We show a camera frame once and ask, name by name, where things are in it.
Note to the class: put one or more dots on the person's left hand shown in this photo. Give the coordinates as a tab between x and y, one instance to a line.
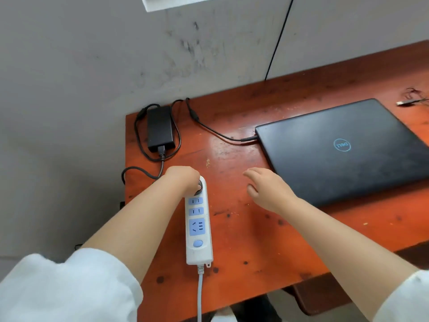
179	179

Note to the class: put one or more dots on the person's right hand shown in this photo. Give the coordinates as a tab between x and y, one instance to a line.
271	192

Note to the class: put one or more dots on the person's right thumb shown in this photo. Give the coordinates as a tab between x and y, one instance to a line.
252	191

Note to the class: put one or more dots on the person's left fingers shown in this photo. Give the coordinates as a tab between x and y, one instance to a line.
193	184

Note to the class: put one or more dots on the black power plug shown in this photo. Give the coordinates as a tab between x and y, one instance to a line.
199	186

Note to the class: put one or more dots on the person's left forearm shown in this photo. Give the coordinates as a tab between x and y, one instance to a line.
140	217

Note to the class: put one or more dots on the person's right forearm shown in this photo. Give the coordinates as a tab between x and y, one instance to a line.
338	248

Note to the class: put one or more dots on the white power strip blue sockets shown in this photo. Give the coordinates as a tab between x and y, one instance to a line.
199	228

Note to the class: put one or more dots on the black laptop power adapter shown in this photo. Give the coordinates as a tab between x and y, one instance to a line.
160	127

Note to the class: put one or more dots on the black laptop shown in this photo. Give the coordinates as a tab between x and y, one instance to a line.
345	150

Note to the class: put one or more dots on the black trousers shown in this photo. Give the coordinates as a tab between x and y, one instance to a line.
256	310

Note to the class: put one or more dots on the dark brown wooden bench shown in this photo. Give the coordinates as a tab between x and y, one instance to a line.
321	295

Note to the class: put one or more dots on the white shoe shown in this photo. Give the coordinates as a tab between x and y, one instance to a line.
225	315

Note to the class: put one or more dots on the white left sleeve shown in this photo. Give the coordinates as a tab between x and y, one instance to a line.
63	288

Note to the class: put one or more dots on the white sleeve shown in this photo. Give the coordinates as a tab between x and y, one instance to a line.
405	300
63	288

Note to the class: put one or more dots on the white window sill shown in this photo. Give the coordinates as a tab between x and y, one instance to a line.
177	2

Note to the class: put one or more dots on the white right sleeve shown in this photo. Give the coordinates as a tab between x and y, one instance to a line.
405	300

